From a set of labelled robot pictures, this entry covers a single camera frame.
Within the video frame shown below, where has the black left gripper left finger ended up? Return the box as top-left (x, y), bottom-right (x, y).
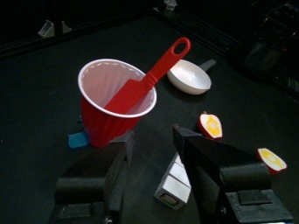
top-left (49, 131), bottom-right (137, 224)

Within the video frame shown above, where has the toy apple half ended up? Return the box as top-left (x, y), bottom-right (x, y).
top-left (257, 147), bottom-right (289, 175)
top-left (197, 111), bottom-right (225, 140)

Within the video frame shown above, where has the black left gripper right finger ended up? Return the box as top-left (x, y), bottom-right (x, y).
top-left (173, 124), bottom-right (295, 224)

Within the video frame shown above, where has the red plastic cup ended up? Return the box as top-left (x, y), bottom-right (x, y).
top-left (78, 58), bottom-right (158, 149)

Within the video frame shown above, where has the white toy pan grey handle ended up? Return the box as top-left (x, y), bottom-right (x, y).
top-left (166, 59), bottom-right (218, 95)

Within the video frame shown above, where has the black frame rail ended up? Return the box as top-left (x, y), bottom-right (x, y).
top-left (0, 8), bottom-right (159, 60)
top-left (154, 7), bottom-right (299, 100)

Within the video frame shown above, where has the red toy spatula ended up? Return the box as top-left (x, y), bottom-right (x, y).
top-left (105, 37), bottom-right (193, 116)

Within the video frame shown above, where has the white toy sushi roll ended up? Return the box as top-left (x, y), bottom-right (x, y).
top-left (154, 151), bottom-right (193, 211)

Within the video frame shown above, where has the grey metal frame bracket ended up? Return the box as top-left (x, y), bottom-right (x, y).
top-left (163, 0), bottom-right (179, 11)
top-left (38, 19), bottom-right (57, 39)
top-left (61, 20), bottom-right (74, 34)

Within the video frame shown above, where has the blue toy piece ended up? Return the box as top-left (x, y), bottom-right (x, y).
top-left (69, 130), bottom-right (91, 149)

